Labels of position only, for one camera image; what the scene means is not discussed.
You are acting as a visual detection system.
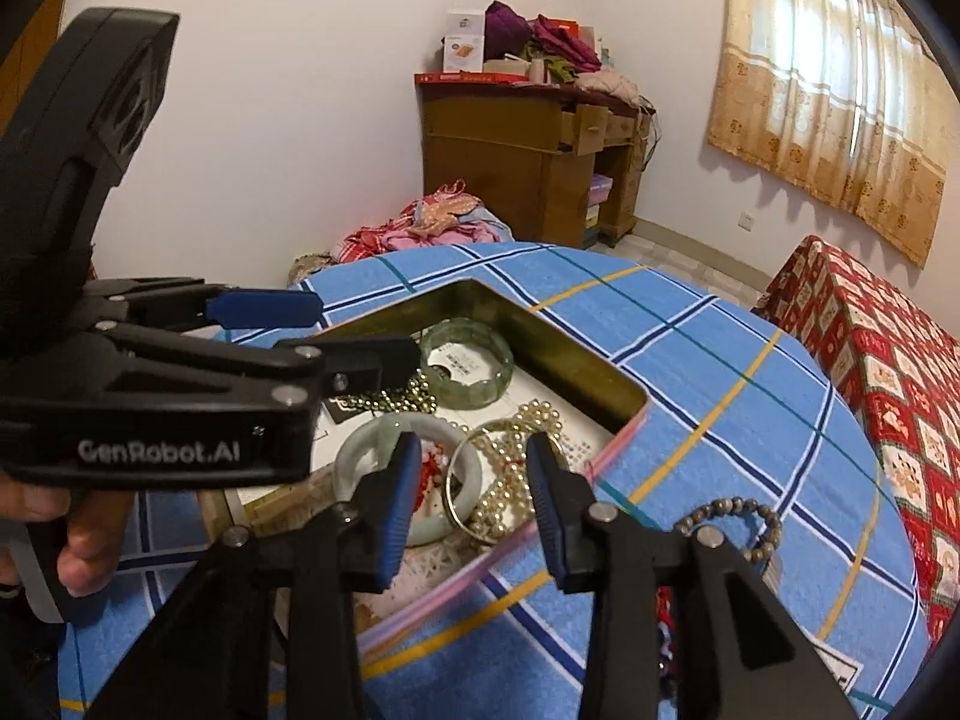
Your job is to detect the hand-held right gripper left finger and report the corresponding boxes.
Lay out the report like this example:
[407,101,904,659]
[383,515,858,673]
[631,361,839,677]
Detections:
[86,431,423,720]

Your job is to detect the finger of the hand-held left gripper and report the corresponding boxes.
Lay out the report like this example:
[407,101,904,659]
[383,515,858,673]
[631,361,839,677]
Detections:
[82,277,325,332]
[103,334,422,410]

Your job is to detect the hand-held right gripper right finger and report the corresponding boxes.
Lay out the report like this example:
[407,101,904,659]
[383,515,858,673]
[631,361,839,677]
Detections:
[525,431,857,720]

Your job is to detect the metal bead necklace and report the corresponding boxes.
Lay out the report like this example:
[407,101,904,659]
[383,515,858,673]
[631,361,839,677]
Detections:
[328,373,440,415]

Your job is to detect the thin metal bangle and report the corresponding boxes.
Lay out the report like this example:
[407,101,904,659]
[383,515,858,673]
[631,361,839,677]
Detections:
[444,424,542,542]

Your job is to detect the white pearl necklace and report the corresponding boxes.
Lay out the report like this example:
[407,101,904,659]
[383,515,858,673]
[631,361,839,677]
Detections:
[461,400,597,543]

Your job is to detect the pale jade bangle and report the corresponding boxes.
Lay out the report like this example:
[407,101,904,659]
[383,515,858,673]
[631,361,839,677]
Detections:
[333,413,485,548]

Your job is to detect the green jade segment bracelet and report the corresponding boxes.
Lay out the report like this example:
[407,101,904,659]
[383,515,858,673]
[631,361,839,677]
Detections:
[418,320,516,410]

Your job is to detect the pink tin box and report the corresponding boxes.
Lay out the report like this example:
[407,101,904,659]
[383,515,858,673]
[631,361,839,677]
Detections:
[196,277,652,665]

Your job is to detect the dark bead coin bracelet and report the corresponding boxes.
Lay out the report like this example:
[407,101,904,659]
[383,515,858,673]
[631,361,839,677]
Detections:
[655,586,682,700]

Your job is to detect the brown wooden bead bracelet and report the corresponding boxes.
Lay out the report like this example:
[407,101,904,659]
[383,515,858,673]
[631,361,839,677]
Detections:
[673,496,783,565]

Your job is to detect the person's left hand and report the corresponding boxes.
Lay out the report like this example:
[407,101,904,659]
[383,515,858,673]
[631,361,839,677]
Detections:
[0,481,137,599]

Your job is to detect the floral patterned cushion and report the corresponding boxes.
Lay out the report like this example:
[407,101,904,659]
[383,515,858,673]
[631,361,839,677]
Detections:
[288,253,340,287]

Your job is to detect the printed paper sheet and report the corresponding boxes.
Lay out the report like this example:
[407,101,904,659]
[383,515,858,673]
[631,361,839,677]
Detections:
[225,345,623,541]

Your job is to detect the pile of pink red clothes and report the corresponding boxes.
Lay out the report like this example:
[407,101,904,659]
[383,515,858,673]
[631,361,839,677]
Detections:
[340,180,516,261]

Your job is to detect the blue checked tablecloth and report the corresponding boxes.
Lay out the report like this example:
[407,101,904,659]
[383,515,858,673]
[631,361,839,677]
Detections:
[58,240,932,720]

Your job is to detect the brown wooden desk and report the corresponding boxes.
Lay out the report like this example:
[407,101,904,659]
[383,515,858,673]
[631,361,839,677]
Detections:
[414,73,658,251]

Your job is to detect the plastic storage drawers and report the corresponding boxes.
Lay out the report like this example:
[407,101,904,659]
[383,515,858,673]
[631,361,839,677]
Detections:
[580,173,615,245]

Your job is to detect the flat red box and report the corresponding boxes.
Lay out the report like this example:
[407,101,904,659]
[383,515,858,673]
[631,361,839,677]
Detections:
[415,70,527,86]

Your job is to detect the white product box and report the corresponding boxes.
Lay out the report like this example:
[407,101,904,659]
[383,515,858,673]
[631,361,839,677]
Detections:
[440,10,488,75]

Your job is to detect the white cloth label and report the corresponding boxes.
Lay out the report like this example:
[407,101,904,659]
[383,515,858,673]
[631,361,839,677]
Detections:
[816,640,865,692]

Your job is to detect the bed with red patterned bedspread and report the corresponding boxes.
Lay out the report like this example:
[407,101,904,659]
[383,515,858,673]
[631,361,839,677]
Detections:
[751,235,960,652]

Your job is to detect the pile of clothes on desk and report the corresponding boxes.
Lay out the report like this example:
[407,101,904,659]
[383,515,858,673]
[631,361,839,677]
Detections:
[484,0,640,100]

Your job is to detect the beige patterned window curtain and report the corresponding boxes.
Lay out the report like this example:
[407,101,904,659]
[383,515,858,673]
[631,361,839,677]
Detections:
[706,0,950,269]

